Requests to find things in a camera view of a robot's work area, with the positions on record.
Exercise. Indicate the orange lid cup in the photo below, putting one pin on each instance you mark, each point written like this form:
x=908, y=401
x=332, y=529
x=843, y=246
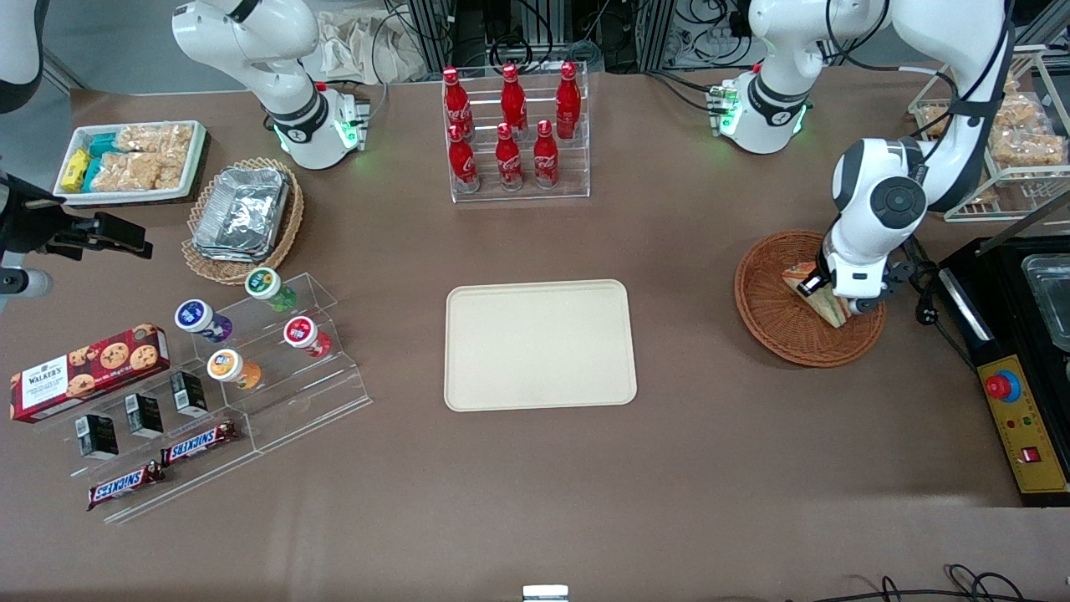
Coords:
x=224, y=365

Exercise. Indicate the green lid cup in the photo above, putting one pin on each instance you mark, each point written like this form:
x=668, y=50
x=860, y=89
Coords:
x=263, y=283

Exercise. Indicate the red Walkers cookie box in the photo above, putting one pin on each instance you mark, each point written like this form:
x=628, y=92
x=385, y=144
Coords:
x=92, y=372

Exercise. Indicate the Snickers chocolate bar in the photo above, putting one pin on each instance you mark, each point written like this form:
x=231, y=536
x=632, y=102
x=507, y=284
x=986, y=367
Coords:
x=125, y=485
x=199, y=443

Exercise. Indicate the grey aluminium frame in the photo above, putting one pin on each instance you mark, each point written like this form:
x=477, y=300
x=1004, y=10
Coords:
x=430, y=33

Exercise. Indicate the small black box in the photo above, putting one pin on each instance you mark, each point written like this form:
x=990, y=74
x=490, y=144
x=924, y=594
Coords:
x=145, y=415
x=98, y=436
x=189, y=394

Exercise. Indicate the clear acrylic bottle rack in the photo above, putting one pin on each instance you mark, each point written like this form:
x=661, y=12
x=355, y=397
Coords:
x=518, y=196

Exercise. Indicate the teal snack packet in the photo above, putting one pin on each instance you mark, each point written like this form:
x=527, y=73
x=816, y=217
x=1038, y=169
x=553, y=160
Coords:
x=90, y=174
x=104, y=145

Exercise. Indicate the steel pan in machine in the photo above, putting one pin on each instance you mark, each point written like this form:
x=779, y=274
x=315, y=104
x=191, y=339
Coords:
x=1049, y=301

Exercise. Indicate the purple lid cup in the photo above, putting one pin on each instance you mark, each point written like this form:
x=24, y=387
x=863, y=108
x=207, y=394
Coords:
x=192, y=315

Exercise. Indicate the clear acrylic stepped stand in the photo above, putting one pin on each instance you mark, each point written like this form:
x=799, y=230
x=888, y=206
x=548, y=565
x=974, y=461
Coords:
x=318, y=393

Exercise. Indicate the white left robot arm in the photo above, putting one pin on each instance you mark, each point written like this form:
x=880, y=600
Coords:
x=886, y=201

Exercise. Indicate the brown wicker basket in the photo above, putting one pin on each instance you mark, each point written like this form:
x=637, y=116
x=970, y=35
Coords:
x=769, y=318

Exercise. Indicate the white block at table edge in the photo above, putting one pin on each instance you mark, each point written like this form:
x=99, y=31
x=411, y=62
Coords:
x=545, y=594

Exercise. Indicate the bagged fried snack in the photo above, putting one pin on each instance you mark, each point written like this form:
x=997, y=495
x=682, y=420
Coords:
x=932, y=119
x=1024, y=109
x=1028, y=150

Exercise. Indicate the black machine with yellow panel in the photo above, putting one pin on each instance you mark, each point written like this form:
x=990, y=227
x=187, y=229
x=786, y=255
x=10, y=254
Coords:
x=1028, y=435

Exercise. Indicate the light wicker basket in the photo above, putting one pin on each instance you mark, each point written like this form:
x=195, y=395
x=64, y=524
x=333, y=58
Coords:
x=209, y=269

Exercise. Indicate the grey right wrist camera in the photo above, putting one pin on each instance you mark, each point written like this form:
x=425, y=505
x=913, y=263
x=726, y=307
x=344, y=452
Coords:
x=29, y=284

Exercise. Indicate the clear rice cracker bag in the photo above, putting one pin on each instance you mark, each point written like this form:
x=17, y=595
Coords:
x=125, y=171
x=138, y=138
x=177, y=138
x=171, y=176

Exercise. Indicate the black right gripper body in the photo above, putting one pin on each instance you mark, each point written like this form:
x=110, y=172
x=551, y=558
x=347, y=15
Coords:
x=32, y=224

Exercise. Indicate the red cola bottle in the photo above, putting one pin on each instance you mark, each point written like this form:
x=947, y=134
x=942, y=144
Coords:
x=513, y=100
x=568, y=100
x=508, y=163
x=463, y=163
x=454, y=104
x=546, y=159

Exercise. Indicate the triangle sandwich with lettuce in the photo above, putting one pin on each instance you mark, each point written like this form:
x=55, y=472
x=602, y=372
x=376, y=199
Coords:
x=829, y=311

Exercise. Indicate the white snack tray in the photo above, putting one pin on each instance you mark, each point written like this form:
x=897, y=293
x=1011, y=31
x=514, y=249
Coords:
x=125, y=196

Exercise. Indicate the red lid cup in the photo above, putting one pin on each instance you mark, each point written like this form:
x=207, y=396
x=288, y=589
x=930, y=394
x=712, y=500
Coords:
x=298, y=331

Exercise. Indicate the yellow snack packet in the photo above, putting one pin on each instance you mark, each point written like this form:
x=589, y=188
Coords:
x=75, y=170

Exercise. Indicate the stack of foil containers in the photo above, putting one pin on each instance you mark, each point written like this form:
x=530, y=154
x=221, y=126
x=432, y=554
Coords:
x=242, y=213

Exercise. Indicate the beige plastic tray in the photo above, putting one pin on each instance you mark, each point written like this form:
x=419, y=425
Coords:
x=535, y=347

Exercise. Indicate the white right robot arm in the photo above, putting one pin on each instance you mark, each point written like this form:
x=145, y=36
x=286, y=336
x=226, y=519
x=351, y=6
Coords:
x=251, y=42

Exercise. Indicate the crumpled white plastic bag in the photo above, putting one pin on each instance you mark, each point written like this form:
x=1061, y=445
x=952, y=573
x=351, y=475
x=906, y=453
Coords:
x=351, y=42

